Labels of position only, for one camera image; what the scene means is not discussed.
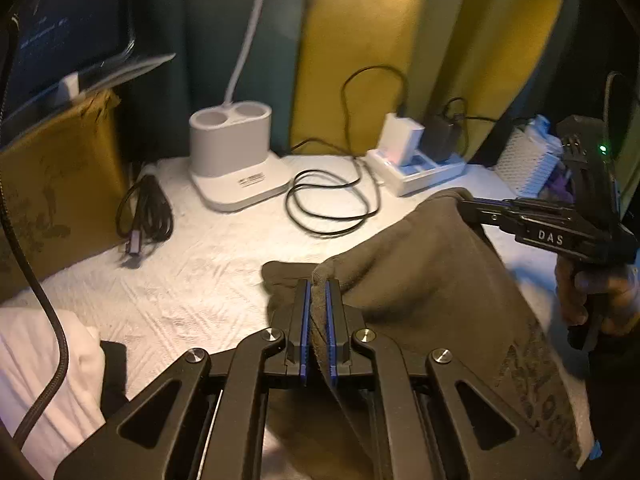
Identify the bundled black cable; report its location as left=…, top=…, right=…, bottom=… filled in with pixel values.
left=116, top=175, right=175, bottom=263

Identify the long black charger cable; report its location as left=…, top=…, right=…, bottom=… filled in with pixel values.
left=286, top=66, right=408, bottom=236

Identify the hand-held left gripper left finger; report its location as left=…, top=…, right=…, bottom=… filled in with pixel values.
left=54, top=280, right=313, bottom=480

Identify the white textured tablecloth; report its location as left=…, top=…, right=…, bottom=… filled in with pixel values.
left=0, top=152, right=591, bottom=480

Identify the person's right hand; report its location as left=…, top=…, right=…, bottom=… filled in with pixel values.
left=555, top=257, right=640, bottom=336

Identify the teal curtain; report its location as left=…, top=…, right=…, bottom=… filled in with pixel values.
left=122, top=0, right=311, bottom=166

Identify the white lattice basket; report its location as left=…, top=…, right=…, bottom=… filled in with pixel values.
left=495, top=125, right=563, bottom=198

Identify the blue white packet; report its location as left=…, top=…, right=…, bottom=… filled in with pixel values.
left=522, top=115, right=556, bottom=141

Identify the person's right forearm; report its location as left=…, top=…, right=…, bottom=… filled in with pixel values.
left=587, top=332, right=640, bottom=461

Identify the black charger plug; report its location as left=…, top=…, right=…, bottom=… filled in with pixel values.
left=424, top=112, right=458, bottom=161

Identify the white charger plug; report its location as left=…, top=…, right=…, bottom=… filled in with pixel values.
left=382, top=114, right=426, bottom=166

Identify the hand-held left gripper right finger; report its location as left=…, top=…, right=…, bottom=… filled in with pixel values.
left=325, top=280, right=581, bottom=480

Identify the dark monitor screen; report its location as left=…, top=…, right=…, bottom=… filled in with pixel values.
left=0, top=0, right=138, bottom=131

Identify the white desk lamp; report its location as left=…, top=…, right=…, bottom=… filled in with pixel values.
left=189, top=0, right=292, bottom=211

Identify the white towel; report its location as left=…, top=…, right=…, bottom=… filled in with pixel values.
left=0, top=307, right=107, bottom=467

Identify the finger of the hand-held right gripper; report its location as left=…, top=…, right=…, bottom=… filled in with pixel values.
left=457, top=198, right=521, bottom=230

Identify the black braided cable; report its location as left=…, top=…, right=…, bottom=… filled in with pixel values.
left=0, top=10, right=68, bottom=448
left=602, top=71, right=631, bottom=128

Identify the white power strip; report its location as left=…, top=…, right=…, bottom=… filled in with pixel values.
left=366, top=147, right=468, bottom=197

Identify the short black charger cable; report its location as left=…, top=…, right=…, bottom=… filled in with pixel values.
left=442, top=97, right=506, bottom=161

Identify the yellow curtain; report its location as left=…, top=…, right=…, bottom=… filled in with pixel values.
left=291, top=0, right=571, bottom=166

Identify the purple cloth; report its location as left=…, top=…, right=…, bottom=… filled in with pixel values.
left=550, top=167, right=576, bottom=203

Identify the brown t-shirt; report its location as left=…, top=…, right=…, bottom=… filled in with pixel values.
left=261, top=187, right=583, bottom=480

